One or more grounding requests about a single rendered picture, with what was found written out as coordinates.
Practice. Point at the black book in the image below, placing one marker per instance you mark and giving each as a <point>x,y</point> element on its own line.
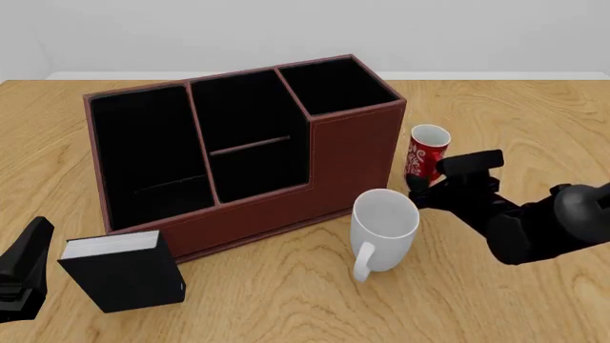
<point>131,277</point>

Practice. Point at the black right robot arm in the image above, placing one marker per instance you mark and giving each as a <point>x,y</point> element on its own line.
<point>548,228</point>

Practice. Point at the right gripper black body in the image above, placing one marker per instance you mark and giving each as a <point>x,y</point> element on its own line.
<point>469,198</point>

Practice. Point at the red-brown desk caddy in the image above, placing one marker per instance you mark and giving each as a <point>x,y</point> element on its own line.
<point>352,157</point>

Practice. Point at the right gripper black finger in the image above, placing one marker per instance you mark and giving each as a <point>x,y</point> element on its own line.
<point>431,203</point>
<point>418,183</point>

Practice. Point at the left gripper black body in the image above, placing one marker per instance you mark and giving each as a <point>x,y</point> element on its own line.
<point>21,302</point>

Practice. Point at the red mug with white print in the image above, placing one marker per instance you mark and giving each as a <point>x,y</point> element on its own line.
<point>421,155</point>

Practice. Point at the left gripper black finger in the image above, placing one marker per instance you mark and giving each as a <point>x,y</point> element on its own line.
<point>31,253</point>

